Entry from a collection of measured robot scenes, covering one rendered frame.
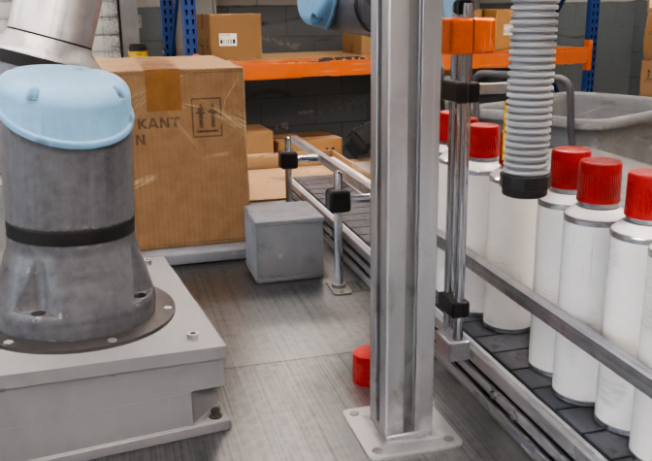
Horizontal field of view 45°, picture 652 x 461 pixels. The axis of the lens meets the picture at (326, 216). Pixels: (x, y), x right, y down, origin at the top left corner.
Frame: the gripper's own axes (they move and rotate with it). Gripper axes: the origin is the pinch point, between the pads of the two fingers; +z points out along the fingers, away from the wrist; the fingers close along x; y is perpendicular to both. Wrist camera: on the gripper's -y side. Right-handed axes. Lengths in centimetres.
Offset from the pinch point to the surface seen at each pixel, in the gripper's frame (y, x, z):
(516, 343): -0.3, -17.7, 16.5
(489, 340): -2.6, -16.5, 15.8
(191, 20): 8, 287, -187
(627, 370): -3.9, -40.2, 20.5
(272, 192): -7, 63, -24
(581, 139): 126, 148, -61
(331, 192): -10.3, 5.6, -7.1
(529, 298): -3.9, -28.6, 13.4
